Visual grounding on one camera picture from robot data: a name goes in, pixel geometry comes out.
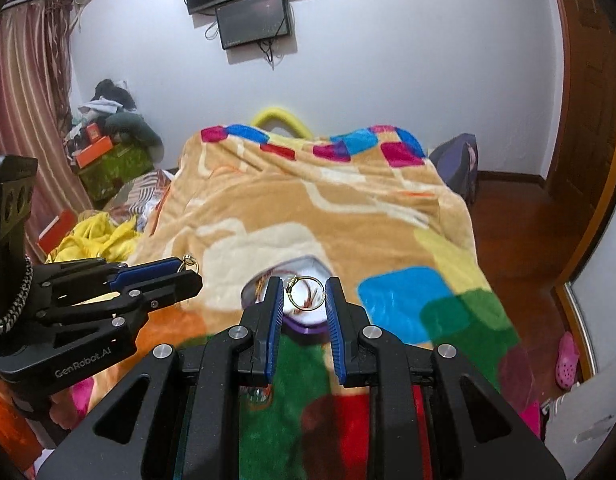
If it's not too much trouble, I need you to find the black hanging cable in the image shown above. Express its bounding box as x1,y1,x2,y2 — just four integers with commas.
258,40,289,70

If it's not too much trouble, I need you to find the orange cloth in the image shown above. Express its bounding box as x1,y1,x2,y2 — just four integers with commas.
0,382,45,473

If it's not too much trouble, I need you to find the pink clog shoe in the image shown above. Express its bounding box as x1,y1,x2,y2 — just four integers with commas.
555,331,581,391

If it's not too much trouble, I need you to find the colourful patchwork fleece blanket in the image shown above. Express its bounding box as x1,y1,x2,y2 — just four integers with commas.
128,124,542,480

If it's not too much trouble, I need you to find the pile of dark clothes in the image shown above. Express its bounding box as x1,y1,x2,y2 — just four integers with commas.
63,79,165,162

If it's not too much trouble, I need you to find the striped patterned cloth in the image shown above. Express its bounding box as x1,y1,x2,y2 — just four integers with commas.
104,169,175,233

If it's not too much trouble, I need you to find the green patterned box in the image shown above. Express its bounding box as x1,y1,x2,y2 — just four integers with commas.
77,142,155,202

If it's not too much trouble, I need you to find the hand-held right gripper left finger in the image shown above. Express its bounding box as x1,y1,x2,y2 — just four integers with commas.
35,276,284,480

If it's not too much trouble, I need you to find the large gold ring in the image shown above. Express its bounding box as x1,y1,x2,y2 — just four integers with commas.
286,276,325,311

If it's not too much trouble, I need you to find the purple backpack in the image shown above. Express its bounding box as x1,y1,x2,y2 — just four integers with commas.
428,133,480,207

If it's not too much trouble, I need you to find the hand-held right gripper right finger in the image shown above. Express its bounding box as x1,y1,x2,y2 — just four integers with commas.
324,276,566,480

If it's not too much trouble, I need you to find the brown wooden door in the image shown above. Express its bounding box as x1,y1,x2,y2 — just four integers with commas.
544,0,616,286

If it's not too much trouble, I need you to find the white cabinet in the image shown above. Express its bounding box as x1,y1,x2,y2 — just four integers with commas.
542,240,616,466

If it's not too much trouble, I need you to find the flat orange box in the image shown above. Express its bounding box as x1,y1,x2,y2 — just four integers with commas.
37,209,79,257

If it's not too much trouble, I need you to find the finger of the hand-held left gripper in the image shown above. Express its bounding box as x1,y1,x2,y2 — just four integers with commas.
34,257,186,307
37,271,205,346

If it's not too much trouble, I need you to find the striped pink curtain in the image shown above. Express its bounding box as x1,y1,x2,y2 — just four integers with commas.
0,0,95,261

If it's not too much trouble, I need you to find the yellow cloth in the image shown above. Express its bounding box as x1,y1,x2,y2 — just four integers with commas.
44,211,145,267

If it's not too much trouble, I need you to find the purple jewelry dish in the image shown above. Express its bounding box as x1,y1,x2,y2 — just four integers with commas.
240,255,340,337

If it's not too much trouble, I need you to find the orange shoe box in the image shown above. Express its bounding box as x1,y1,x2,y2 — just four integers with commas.
75,135,114,169

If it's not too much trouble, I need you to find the small black wall monitor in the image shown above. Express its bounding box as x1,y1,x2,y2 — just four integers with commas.
215,0,294,51

